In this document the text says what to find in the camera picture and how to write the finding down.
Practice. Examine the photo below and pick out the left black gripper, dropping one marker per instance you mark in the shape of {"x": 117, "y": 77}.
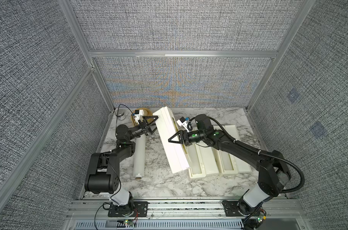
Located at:
{"x": 143, "y": 127}

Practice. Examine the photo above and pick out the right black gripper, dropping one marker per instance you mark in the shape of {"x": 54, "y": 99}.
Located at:
{"x": 182, "y": 136}

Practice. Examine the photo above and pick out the plastic wrap roll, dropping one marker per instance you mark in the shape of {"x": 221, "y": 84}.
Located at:
{"x": 139, "y": 157}

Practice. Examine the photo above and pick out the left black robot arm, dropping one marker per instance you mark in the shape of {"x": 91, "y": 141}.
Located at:
{"x": 103, "y": 173}

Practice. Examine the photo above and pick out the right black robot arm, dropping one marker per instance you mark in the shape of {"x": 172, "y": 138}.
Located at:
{"x": 273, "y": 171}

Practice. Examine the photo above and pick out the yellow bowl with buns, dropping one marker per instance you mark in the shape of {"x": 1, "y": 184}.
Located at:
{"x": 145, "y": 110}

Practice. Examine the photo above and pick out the small silver tin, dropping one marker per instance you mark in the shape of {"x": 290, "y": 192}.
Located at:
{"x": 120, "y": 114}

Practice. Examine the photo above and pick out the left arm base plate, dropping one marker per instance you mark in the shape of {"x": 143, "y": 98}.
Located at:
{"x": 131, "y": 210}

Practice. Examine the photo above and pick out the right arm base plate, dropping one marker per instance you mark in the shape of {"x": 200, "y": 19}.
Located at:
{"x": 230, "y": 207}

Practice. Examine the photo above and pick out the aluminium mounting rail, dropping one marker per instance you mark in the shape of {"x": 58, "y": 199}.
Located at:
{"x": 204, "y": 207}

